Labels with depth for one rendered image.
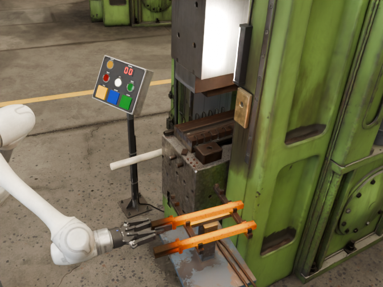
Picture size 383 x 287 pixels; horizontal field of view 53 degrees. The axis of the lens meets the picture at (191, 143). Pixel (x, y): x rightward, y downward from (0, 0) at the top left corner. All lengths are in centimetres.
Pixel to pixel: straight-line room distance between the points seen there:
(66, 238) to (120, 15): 585
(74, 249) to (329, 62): 130
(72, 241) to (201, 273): 67
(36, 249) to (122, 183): 86
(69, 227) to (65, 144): 259
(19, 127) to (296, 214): 156
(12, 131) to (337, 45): 140
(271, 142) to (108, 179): 191
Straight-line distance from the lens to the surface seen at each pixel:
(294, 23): 154
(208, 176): 203
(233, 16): 179
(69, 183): 338
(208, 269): 175
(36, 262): 285
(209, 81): 190
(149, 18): 693
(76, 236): 128
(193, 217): 157
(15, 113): 168
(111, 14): 687
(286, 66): 159
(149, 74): 234
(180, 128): 213
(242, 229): 155
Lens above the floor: 213
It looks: 35 degrees down
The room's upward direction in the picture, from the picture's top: 3 degrees clockwise
